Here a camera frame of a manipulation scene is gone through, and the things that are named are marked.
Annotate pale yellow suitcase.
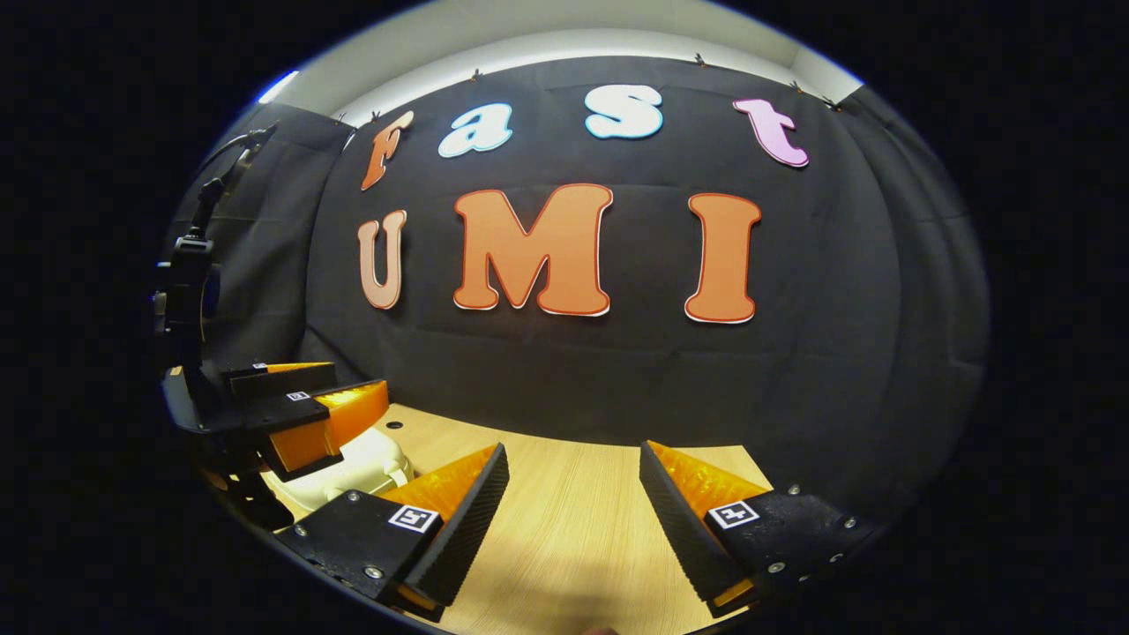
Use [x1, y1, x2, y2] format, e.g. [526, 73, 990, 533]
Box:
[265, 428, 415, 521]

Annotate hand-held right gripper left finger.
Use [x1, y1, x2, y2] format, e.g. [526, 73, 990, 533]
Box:
[278, 443, 511, 623]

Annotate ceiling light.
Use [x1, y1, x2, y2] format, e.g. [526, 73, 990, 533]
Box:
[258, 71, 301, 105]

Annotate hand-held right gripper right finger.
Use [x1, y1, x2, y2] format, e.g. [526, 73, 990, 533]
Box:
[639, 440, 885, 620]

